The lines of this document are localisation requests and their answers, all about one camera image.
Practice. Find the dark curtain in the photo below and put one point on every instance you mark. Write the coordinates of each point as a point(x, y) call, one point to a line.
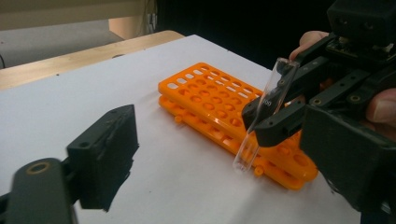
point(233, 25)

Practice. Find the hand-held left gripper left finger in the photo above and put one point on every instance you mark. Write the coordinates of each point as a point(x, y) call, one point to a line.
point(102, 149)

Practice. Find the beige platform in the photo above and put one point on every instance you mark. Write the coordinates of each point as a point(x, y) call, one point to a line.
point(62, 12)

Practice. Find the white board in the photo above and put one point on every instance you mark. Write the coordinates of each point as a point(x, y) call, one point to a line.
point(93, 77)

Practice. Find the clear glass test tube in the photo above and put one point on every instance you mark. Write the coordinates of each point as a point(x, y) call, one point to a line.
point(249, 149)

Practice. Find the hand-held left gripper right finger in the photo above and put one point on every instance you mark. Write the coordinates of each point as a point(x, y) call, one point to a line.
point(348, 155)

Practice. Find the light wooden board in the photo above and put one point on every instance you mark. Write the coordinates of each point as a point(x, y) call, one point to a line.
point(124, 28)

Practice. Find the orange plastic test tube rack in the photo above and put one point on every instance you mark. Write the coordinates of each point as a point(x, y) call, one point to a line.
point(202, 93)

